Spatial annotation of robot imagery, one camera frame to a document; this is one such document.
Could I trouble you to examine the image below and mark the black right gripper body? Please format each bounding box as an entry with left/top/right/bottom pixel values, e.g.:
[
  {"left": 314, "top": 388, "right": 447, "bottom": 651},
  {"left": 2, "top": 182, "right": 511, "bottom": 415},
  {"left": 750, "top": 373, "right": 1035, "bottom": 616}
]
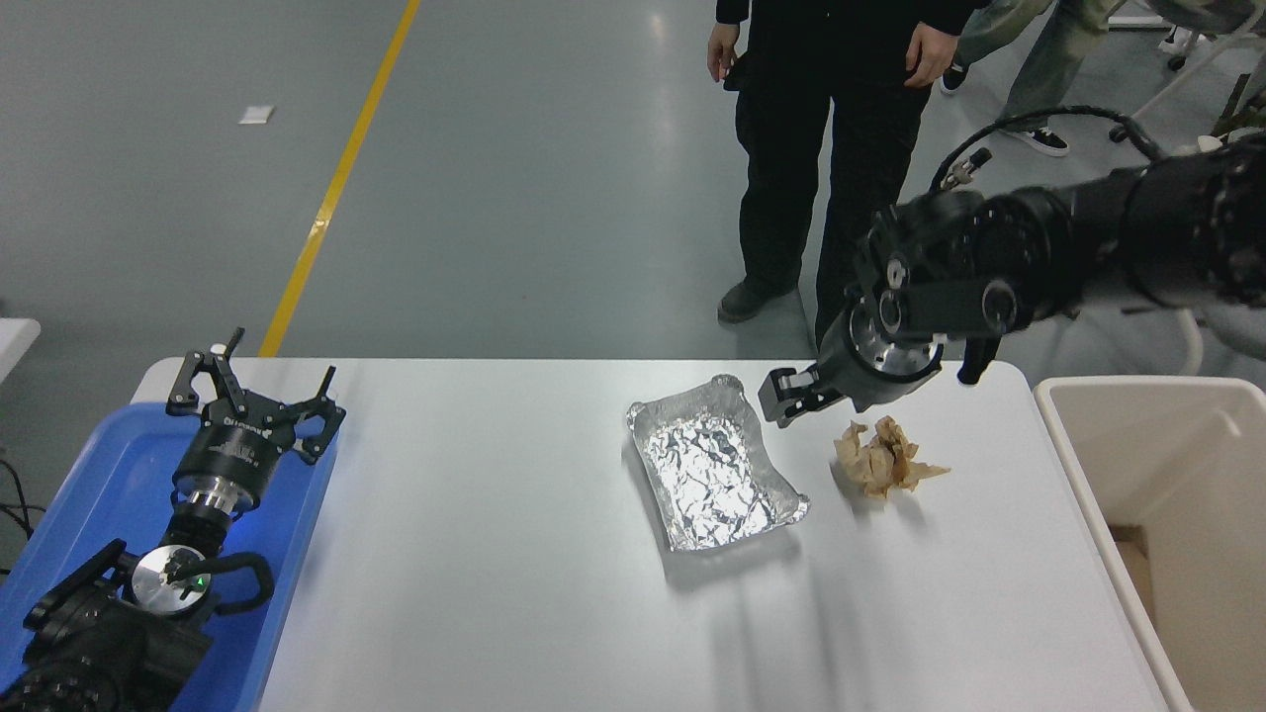
[{"left": 817, "top": 297, "right": 947, "bottom": 414}]

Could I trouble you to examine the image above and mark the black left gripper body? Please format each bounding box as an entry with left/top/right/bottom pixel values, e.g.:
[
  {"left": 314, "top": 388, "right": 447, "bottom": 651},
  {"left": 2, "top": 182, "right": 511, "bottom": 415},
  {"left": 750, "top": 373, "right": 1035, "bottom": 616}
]
[{"left": 175, "top": 401, "right": 301, "bottom": 500}]

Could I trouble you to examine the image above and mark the silver foil tray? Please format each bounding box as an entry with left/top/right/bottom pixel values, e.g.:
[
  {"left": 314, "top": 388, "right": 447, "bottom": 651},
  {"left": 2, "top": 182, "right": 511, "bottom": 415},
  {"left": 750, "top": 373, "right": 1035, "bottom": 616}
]
[{"left": 625, "top": 373, "right": 812, "bottom": 552}]

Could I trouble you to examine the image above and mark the person's left hand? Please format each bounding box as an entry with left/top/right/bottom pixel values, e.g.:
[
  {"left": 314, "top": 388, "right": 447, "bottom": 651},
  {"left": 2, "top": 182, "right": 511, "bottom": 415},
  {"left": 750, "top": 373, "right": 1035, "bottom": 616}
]
[{"left": 904, "top": 21, "right": 956, "bottom": 89}]

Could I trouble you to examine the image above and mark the person's right hand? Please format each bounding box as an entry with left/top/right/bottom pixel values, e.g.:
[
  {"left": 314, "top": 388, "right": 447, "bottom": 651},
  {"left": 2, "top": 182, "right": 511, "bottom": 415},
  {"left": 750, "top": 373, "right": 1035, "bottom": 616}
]
[{"left": 707, "top": 21, "right": 742, "bottom": 83}]

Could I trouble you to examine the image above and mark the crumpled tan paper ball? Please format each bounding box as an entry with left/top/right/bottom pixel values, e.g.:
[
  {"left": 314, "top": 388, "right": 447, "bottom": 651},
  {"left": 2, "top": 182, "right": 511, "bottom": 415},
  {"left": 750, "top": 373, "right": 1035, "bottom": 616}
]
[{"left": 833, "top": 413, "right": 952, "bottom": 500}]

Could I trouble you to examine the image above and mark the blue plastic tray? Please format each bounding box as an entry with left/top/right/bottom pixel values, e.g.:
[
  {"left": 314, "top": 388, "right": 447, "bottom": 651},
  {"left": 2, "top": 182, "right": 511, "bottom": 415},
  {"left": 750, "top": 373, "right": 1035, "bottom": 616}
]
[{"left": 0, "top": 400, "right": 342, "bottom": 712}]

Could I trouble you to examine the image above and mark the person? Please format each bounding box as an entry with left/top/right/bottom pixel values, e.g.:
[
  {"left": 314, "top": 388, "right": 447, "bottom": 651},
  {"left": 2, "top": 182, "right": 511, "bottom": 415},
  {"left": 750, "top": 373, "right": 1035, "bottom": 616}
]
[
  {"left": 940, "top": 0, "right": 1124, "bottom": 157},
  {"left": 707, "top": 0, "right": 990, "bottom": 347}
]

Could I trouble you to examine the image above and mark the large pale bin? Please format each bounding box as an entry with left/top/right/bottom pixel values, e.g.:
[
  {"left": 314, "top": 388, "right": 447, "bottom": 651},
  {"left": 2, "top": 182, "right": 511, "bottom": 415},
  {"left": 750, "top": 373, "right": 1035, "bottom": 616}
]
[{"left": 1033, "top": 375, "right": 1266, "bottom": 712}]

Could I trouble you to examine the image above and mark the white chair with caster base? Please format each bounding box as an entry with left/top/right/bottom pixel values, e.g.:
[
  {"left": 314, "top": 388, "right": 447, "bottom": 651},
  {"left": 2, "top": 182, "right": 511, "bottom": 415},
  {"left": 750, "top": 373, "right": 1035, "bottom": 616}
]
[{"left": 1106, "top": 0, "right": 1266, "bottom": 144}]

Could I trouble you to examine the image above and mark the black cable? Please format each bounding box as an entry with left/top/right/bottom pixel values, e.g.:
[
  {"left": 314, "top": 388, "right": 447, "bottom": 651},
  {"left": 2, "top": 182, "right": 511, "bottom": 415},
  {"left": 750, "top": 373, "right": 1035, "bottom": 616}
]
[{"left": 0, "top": 457, "right": 48, "bottom": 575}]

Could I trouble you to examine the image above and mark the black chair frame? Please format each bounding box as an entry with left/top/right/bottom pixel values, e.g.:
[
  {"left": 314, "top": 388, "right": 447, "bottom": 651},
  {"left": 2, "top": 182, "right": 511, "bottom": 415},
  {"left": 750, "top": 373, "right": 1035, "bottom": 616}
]
[{"left": 1212, "top": 79, "right": 1266, "bottom": 139}]

